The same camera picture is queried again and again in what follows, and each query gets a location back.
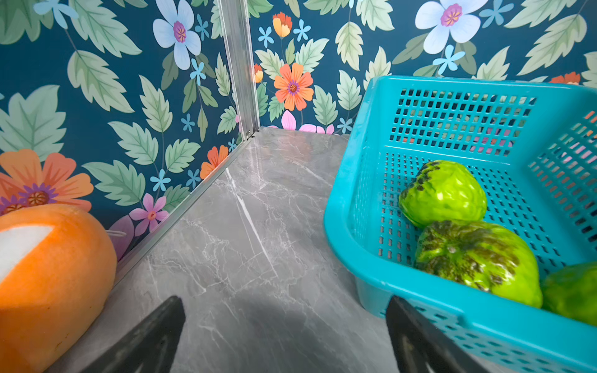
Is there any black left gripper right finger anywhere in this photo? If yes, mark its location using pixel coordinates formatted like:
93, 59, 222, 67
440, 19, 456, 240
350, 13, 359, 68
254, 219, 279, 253
386, 296, 486, 373

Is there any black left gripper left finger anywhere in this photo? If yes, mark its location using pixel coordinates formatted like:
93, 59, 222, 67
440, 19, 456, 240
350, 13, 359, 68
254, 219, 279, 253
83, 296, 186, 373

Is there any dark-topped green custard apple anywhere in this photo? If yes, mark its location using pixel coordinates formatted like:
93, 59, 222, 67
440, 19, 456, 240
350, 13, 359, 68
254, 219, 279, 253
414, 221, 544, 309

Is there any green custard apple at edge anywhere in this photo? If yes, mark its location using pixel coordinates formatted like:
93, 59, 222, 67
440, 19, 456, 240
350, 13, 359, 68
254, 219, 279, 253
541, 262, 596, 326

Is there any orange clownfish toy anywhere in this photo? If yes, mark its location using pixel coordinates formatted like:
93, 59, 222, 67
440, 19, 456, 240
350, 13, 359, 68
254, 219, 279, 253
1, 204, 117, 372

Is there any teal plastic basket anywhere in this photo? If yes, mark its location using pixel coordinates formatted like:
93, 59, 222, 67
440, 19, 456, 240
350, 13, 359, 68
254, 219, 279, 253
324, 76, 596, 372

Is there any aluminium frame post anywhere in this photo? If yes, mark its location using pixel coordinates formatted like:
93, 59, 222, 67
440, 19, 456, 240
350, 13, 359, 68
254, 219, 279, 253
218, 0, 260, 140

